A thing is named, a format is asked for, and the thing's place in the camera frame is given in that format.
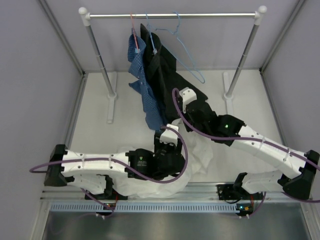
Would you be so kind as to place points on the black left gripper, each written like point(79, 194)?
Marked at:
point(174, 148)

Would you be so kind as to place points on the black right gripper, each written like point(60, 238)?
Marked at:
point(186, 114)

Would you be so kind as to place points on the white shirt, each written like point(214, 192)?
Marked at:
point(200, 153)

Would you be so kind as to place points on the light blue wire hanger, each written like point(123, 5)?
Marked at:
point(193, 70)

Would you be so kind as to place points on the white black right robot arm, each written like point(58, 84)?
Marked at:
point(294, 172)

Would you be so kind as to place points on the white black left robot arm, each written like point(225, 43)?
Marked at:
point(98, 173)

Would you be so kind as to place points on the dark striped shirt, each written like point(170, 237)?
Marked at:
point(161, 73)

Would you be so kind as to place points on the light blue hanger under dark shirt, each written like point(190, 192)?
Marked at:
point(154, 49)

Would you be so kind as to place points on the blue checkered shirt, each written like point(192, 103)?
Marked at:
point(153, 117)

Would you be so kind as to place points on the white clothes rack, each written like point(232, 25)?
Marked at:
point(229, 85)

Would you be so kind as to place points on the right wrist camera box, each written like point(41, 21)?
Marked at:
point(188, 95)

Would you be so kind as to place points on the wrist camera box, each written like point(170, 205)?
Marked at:
point(188, 95)
point(170, 133)

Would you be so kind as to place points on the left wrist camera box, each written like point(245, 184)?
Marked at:
point(170, 133)

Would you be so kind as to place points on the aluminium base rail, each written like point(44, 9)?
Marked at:
point(193, 192)

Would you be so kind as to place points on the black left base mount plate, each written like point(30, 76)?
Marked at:
point(119, 197)

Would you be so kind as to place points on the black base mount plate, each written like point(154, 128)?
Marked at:
point(119, 197)
point(226, 192)

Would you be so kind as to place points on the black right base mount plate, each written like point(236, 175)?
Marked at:
point(226, 192)

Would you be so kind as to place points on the white slotted cable duct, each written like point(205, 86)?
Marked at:
point(151, 207)

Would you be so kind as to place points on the grey aluminium frame profile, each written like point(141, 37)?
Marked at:
point(45, 7)

